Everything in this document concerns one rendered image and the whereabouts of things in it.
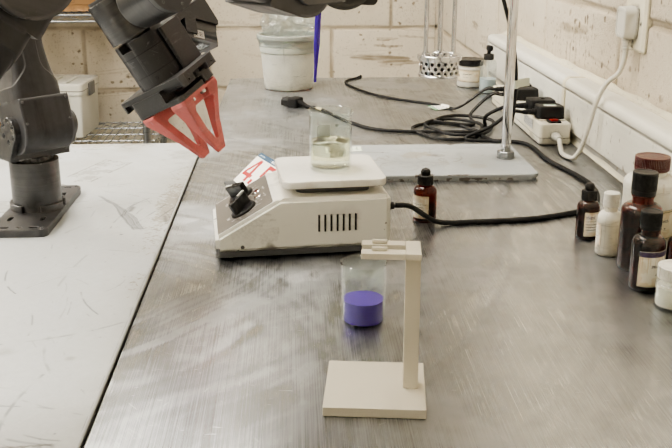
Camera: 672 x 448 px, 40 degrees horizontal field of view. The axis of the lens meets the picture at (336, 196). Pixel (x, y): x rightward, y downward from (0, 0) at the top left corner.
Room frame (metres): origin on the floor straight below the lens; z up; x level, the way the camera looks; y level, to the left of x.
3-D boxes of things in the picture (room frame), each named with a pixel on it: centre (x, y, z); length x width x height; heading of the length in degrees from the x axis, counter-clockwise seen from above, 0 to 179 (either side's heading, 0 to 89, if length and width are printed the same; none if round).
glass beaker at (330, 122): (1.06, 0.00, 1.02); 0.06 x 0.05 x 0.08; 48
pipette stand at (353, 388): (0.67, -0.03, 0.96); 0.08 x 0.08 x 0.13; 87
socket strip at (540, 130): (1.74, -0.37, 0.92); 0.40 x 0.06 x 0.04; 3
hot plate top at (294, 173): (1.06, 0.01, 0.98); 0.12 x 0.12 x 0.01; 9
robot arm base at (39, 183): (1.16, 0.39, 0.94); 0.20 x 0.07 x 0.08; 3
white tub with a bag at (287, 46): (2.12, 0.11, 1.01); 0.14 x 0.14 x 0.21
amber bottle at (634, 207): (0.96, -0.33, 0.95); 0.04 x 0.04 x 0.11
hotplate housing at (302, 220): (1.06, 0.03, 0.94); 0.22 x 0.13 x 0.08; 99
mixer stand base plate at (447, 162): (1.41, -0.15, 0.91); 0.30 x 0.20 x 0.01; 93
